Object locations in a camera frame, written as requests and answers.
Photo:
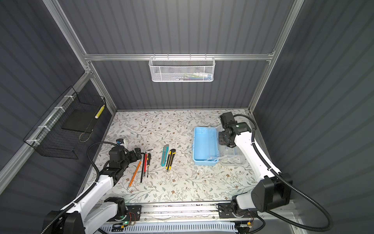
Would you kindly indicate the markers in white basket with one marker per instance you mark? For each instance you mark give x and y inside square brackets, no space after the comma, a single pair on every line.
[194,77]

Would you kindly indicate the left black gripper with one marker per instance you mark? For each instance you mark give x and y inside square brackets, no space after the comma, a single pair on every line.
[133,158]

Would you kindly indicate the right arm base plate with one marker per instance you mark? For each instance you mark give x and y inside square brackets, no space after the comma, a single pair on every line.
[229,210]

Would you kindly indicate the teal utility knife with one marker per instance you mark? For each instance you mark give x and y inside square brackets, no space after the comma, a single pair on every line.
[164,155]

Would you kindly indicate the black yellow screwdriver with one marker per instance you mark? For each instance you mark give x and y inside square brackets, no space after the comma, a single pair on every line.
[149,156]

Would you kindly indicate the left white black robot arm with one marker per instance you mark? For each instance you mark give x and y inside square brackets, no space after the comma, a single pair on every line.
[80,216]

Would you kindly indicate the blue plastic tool box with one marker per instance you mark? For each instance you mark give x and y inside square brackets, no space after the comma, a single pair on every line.
[205,150]

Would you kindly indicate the white wire mesh basket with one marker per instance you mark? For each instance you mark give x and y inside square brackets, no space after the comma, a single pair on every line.
[163,70]

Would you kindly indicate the black wire mesh basket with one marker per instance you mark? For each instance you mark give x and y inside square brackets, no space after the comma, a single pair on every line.
[65,130]

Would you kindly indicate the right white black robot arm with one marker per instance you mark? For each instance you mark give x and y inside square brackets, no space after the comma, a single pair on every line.
[269,192]

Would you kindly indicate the white slotted cable duct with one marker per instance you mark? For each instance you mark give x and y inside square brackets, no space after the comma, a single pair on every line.
[210,227]

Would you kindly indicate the black foam pad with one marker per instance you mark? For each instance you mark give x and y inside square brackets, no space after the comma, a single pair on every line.
[80,121]

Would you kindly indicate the orange pencil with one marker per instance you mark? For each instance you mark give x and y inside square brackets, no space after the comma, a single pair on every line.
[134,175]

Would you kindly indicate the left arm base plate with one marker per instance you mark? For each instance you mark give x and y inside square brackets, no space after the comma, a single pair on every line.
[132,214]

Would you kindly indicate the red handled hex key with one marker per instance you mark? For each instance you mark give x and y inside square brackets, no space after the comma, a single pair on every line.
[146,159]

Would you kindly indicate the yellow black utility knife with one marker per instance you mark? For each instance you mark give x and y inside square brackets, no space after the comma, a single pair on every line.
[170,159]

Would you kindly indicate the clear tool box lid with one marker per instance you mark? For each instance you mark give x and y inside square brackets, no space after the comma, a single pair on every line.
[231,156]

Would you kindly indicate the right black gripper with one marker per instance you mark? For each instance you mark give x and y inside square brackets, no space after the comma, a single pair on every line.
[220,140]

